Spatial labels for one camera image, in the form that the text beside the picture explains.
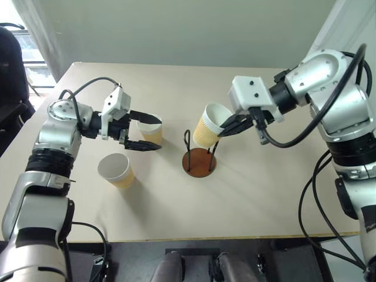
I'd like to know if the black box under table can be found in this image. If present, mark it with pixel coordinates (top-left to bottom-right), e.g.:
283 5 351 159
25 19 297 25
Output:
270 238 335 282

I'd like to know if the white curtain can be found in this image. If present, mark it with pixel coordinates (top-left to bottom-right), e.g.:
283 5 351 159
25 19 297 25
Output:
305 0 376 96
11 0 64 85

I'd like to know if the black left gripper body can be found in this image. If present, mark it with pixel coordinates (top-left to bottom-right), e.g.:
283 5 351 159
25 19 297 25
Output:
108 112 133 146

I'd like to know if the thin black cable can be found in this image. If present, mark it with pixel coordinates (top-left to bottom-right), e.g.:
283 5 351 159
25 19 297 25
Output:
71 221 109 282
297 150 367 270
313 157 365 264

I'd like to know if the black office chair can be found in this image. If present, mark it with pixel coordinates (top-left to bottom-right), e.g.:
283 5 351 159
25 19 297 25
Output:
0 22 36 158

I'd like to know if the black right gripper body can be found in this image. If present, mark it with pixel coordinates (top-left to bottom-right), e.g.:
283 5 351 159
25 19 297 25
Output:
243 107 276 127

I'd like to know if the smooth tan paper cup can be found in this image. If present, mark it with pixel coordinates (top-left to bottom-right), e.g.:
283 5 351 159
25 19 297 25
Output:
135 116 164 146
97 152 136 190

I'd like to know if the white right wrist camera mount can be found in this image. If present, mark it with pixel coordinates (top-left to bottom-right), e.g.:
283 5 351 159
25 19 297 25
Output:
227 75 284 123

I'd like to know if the window with railing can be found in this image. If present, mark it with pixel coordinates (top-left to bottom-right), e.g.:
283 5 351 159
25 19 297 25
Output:
0 0 57 98

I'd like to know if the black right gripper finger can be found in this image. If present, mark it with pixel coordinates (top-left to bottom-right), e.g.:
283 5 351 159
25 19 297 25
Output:
220 114 251 127
218 119 255 138

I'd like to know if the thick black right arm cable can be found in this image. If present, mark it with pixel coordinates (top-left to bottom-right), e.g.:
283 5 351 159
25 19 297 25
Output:
249 43 372 148

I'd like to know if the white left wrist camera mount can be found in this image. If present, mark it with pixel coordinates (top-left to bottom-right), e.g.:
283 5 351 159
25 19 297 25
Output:
98 86 132 140

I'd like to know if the ribbed tan paper cup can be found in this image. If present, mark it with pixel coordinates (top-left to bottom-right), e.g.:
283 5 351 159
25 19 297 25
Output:
192 102 233 149

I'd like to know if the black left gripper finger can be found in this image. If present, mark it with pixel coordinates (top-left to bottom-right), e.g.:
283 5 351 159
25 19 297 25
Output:
129 109 163 125
123 140 163 152

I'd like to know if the wire cup holder brown base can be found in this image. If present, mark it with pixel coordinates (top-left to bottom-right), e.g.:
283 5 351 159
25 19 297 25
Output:
182 129 220 179

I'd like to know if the dark rounded grey shape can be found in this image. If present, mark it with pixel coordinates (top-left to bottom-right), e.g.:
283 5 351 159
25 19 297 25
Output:
150 252 183 282

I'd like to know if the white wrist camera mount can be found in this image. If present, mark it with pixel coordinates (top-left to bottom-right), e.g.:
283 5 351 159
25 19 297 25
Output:
98 86 132 140
227 75 284 123

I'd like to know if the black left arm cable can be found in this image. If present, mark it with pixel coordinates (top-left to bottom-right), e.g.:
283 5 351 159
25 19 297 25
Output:
58 76 123 130

